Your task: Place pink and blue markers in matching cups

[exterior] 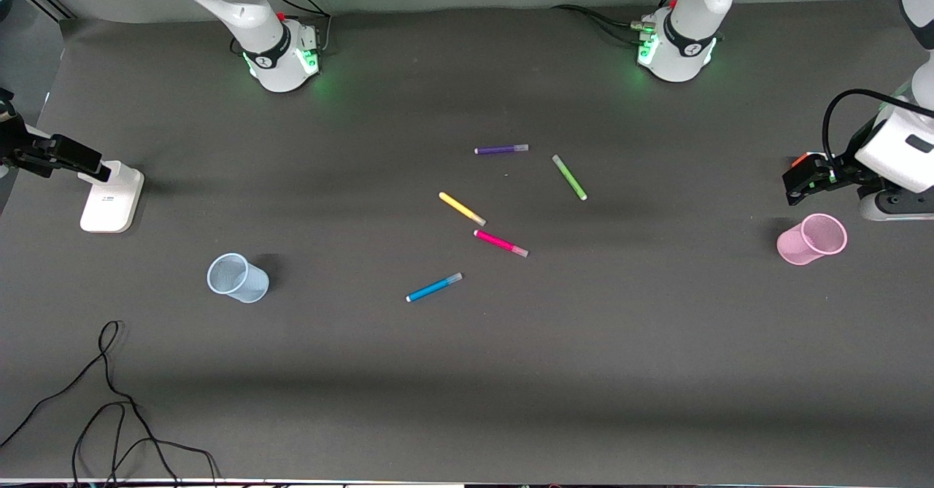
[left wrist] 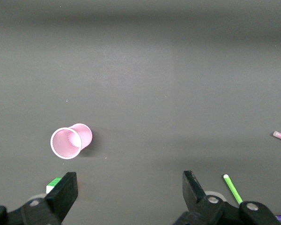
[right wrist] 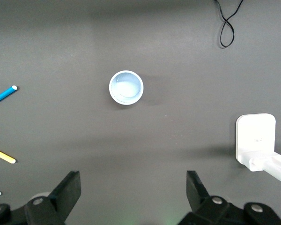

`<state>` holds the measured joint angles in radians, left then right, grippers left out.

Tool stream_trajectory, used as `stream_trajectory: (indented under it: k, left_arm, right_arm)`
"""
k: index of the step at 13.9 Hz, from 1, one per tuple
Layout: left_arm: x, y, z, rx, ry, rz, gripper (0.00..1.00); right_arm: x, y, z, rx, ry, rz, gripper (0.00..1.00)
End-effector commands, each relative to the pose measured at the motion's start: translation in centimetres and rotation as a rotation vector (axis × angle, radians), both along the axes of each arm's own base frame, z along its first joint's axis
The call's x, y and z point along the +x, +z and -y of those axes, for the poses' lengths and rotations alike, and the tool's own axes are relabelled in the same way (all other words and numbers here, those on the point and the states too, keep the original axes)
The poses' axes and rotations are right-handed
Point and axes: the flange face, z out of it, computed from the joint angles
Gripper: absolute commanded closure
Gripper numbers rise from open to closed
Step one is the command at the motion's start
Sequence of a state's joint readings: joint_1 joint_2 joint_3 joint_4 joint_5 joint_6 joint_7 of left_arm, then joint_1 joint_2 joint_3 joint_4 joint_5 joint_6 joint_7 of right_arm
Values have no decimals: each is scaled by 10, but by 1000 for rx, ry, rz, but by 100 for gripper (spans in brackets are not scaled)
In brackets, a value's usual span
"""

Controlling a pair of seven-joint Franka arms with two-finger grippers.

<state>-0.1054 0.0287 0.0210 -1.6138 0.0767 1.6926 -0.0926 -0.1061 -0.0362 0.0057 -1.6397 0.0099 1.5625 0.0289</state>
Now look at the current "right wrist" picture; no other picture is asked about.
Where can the white desk lamp stand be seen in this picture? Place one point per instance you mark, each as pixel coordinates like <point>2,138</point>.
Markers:
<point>255,136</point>

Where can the yellow marker pen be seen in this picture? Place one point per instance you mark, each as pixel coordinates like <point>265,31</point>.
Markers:
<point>3,155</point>

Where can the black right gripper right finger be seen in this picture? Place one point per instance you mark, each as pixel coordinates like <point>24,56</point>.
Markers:
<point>199,201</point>

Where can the blue marker pen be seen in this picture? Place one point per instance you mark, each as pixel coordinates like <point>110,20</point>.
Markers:
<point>2,96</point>

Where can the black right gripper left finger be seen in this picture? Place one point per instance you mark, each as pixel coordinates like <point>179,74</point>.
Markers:
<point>61,201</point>

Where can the light blue plastic cup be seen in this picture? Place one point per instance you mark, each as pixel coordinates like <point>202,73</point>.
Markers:
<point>126,87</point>

